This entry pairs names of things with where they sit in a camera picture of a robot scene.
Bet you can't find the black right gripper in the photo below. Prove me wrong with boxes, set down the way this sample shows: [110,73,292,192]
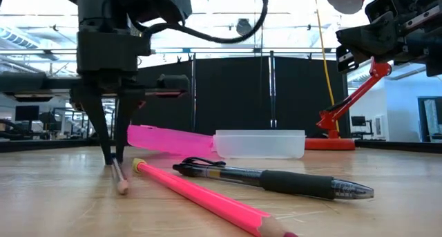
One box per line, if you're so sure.
[336,0,442,78]

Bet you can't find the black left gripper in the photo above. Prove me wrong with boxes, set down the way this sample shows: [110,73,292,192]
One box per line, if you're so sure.
[0,30,191,166]

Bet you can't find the thin brown pencil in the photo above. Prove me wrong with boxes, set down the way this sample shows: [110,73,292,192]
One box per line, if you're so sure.
[109,156,130,196]

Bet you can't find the thick pink pencil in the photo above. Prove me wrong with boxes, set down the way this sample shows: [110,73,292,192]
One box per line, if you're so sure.
[131,158,298,237]

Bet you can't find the black gel pen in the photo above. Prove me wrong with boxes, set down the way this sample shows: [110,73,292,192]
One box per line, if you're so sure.
[172,156,375,201]

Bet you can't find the clear plastic supply box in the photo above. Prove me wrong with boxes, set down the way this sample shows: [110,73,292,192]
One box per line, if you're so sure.
[212,129,307,160]

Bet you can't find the black monitor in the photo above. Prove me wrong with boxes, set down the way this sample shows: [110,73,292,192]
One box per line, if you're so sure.
[15,105,40,122]
[350,115,367,128]

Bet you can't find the blue framed door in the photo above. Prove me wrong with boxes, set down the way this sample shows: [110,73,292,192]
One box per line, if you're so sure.
[416,96,442,144]

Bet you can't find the black partition panel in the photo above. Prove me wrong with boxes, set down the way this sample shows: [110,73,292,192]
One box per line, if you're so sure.
[131,55,350,138]

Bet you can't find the red desk lamp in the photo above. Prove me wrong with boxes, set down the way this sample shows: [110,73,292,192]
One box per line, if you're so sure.
[305,0,393,151]

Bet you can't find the black aluminium table frame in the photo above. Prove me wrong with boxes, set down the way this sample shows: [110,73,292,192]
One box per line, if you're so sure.
[0,138,442,153]

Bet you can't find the yellow hanging cable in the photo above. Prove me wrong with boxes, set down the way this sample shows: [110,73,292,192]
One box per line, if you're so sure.
[312,0,341,133]

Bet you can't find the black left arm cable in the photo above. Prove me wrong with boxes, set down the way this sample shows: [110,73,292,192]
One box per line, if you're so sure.
[133,0,270,45]

